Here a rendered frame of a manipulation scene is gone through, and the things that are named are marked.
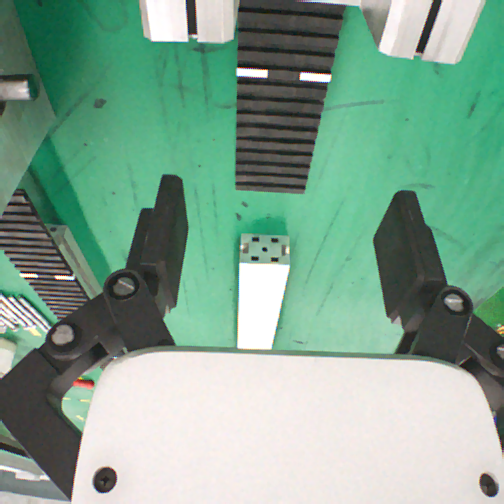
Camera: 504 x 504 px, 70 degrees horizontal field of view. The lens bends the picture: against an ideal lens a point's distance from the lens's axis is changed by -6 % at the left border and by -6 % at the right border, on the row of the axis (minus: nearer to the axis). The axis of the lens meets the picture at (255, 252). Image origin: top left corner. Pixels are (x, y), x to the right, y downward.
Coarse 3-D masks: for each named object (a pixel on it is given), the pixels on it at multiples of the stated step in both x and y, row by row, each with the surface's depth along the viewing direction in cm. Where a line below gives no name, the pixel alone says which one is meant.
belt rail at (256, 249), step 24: (264, 240) 32; (288, 240) 32; (240, 264) 31; (264, 264) 31; (288, 264) 31; (240, 288) 34; (264, 288) 34; (240, 312) 38; (264, 312) 37; (240, 336) 42; (264, 336) 42
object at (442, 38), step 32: (160, 0) 10; (192, 0) 10; (224, 0) 10; (320, 0) 13; (352, 0) 13; (384, 0) 11; (416, 0) 10; (448, 0) 10; (480, 0) 10; (160, 32) 11; (192, 32) 11; (224, 32) 11; (384, 32) 11; (416, 32) 10; (448, 32) 10
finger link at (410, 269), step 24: (408, 192) 13; (384, 216) 15; (408, 216) 13; (384, 240) 15; (408, 240) 12; (432, 240) 13; (384, 264) 14; (408, 264) 12; (432, 264) 12; (384, 288) 14; (408, 288) 12; (432, 288) 12; (408, 312) 12; (480, 336) 11; (456, 360) 12; (480, 360) 11
